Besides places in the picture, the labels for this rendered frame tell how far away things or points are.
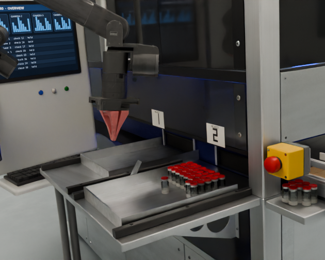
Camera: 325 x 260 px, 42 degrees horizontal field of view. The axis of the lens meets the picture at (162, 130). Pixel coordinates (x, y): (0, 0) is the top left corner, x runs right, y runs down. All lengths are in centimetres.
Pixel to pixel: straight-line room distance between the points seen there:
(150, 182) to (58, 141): 72
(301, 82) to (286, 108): 8
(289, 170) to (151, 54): 42
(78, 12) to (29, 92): 92
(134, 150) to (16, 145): 50
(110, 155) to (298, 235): 73
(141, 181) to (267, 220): 39
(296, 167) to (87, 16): 59
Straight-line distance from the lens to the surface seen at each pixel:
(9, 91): 180
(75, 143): 196
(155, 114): 153
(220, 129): 122
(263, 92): 107
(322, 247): 139
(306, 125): 120
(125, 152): 163
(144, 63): 95
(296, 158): 105
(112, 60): 95
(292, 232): 127
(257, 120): 110
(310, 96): 120
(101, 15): 95
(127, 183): 127
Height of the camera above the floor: 133
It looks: 13 degrees down
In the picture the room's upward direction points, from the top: 4 degrees counter-clockwise
